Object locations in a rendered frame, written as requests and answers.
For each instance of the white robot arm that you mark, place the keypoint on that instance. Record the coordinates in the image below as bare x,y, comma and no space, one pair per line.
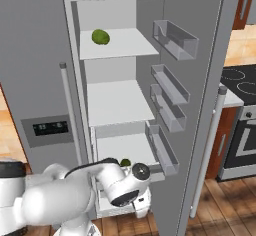
50,200

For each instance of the grey fridge door with bins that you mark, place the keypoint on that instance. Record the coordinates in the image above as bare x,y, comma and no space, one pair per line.
203,46

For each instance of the clear fridge door bin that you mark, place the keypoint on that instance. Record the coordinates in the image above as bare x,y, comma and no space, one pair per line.
170,115
165,151
178,41
171,85

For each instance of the white fridge drawer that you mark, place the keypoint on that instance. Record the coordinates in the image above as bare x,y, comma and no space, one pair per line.
104,206

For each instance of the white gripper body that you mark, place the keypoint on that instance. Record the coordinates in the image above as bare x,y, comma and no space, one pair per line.
142,210

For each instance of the black and steel stove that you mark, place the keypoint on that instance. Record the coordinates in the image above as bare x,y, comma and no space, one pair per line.
241,136

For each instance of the grey fridge body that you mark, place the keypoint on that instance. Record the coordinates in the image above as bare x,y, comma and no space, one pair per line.
100,70

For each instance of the brown base cupboard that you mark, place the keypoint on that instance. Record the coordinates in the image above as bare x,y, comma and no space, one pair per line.
226,140

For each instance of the grey fridge door with dispenser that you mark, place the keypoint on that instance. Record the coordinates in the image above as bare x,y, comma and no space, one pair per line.
33,63

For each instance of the brown wall cupboard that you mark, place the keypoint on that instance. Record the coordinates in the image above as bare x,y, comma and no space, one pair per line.
245,3

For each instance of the green lime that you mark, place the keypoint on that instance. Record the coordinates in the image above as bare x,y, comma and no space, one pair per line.
100,37

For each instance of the white fridge shelf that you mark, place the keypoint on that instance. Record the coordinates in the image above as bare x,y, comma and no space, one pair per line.
116,103
123,45
123,146

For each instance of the small dark green vegetable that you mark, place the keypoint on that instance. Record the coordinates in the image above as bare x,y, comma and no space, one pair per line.
125,162

